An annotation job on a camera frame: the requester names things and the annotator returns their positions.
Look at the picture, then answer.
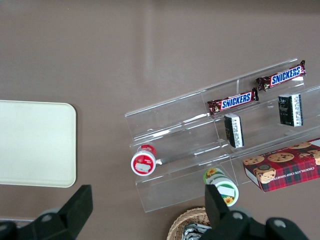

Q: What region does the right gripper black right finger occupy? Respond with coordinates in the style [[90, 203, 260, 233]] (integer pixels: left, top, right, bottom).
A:
[[197, 184, 311, 240]]

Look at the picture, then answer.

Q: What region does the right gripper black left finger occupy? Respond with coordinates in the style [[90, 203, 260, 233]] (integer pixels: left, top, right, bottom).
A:
[[14, 184, 94, 240]]

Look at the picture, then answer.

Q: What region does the silver foil tray stack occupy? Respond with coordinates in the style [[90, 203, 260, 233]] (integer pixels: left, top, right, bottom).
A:
[[183, 223, 214, 240]]

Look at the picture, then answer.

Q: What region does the light wicker basket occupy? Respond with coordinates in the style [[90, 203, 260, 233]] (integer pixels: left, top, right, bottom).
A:
[[166, 206, 219, 240]]

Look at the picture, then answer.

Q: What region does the cream plastic tray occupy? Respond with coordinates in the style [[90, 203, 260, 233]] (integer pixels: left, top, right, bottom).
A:
[[0, 99, 77, 189]]

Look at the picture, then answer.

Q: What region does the green sunflower cup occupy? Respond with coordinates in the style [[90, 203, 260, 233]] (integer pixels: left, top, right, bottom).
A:
[[202, 167, 240, 208]]

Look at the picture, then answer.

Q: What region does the red tartan cookie box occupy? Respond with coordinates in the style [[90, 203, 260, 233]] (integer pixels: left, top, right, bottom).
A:
[[242, 137, 320, 193]]

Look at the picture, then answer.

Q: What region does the red lidded cup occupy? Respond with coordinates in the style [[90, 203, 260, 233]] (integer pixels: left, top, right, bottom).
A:
[[130, 144, 164, 177]]

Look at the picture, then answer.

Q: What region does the black chocolate box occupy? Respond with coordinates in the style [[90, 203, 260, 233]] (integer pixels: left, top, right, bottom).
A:
[[277, 93, 304, 127], [223, 113, 246, 149]]

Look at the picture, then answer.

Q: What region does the clear acrylic tiered stand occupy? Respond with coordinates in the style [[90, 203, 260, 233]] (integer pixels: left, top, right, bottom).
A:
[[124, 57, 320, 214]]

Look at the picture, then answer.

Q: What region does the Snickers chocolate bar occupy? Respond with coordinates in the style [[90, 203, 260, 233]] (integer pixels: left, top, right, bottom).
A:
[[206, 87, 260, 116], [255, 59, 307, 92]]

